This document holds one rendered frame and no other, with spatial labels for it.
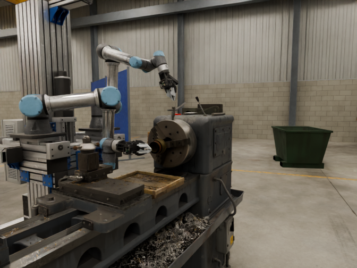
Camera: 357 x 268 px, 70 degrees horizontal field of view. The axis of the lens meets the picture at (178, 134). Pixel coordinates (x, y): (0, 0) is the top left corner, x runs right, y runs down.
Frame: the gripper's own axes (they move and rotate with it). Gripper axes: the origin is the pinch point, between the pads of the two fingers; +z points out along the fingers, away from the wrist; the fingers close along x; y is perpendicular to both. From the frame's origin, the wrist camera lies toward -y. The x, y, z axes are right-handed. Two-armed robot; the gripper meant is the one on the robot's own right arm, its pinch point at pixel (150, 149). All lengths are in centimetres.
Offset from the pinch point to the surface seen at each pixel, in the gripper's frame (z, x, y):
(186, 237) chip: 23, -48, -6
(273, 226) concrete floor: 43, -101, -175
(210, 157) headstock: 18.4, -7.9, -43.3
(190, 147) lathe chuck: 12.0, -0.4, -26.7
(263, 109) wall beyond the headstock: -154, 42, -1004
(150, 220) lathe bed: 12.9, -32.7, 15.3
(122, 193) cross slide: 16.3, -11.6, 39.5
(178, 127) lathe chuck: 4.4, 11.8, -22.6
